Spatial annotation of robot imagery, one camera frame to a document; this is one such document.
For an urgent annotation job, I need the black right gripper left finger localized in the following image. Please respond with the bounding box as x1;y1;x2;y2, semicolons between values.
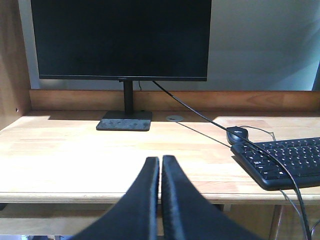
72;157;160;240

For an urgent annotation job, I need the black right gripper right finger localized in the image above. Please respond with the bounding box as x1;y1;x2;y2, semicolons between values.
161;155;259;240

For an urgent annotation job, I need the black computer mouse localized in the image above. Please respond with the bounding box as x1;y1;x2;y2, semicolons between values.
226;126;249;145

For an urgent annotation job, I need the wooden desk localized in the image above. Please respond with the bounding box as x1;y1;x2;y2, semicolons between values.
0;0;320;240

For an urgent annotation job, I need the black keyboard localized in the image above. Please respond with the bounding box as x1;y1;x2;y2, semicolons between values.
231;137;320;191

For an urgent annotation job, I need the black computer monitor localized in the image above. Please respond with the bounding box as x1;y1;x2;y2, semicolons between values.
30;0;212;131

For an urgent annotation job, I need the grey desk cable grommet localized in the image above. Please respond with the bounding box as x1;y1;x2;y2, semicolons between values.
166;115;184;122

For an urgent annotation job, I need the black monitor cable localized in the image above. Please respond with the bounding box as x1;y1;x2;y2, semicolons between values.
152;80;312;240

